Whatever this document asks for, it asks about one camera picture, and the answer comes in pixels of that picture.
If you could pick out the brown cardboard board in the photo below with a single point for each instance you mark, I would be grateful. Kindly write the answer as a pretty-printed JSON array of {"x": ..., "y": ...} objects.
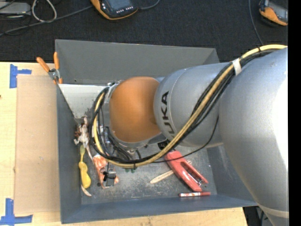
[{"x": 35, "y": 138}]

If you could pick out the orange and white packet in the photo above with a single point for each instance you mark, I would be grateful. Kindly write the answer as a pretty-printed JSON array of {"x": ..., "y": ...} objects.
[{"x": 99, "y": 163}]

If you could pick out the yellow plastic toy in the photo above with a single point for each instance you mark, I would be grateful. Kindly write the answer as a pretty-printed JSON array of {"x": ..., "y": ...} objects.
[{"x": 84, "y": 173}]

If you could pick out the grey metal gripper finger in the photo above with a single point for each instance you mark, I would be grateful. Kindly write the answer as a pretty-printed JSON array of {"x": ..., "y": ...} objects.
[{"x": 112, "y": 178}]

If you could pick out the white and brown toy animal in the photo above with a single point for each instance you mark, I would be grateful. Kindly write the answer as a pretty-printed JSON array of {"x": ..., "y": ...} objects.
[{"x": 82, "y": 133}]

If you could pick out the red plastic hand tool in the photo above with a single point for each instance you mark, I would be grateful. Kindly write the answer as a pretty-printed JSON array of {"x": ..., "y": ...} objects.
[{"x": 185, "y": 171}]

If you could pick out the red and white marker pen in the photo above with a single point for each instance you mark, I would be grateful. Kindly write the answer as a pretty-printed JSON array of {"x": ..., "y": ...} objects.
[{"x": 194, "y": 194}]

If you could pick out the pale curved strip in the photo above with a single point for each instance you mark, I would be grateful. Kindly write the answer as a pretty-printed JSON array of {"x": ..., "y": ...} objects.
[{"x": 86, "y": 192}]

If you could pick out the grey metal bin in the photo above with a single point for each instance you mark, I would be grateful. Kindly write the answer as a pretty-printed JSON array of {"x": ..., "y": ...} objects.
[{"x": 131, "y": 62}]

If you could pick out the pale wooden stick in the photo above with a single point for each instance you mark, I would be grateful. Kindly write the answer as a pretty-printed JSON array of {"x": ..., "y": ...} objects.
[{"x": 161, "y": 177}]

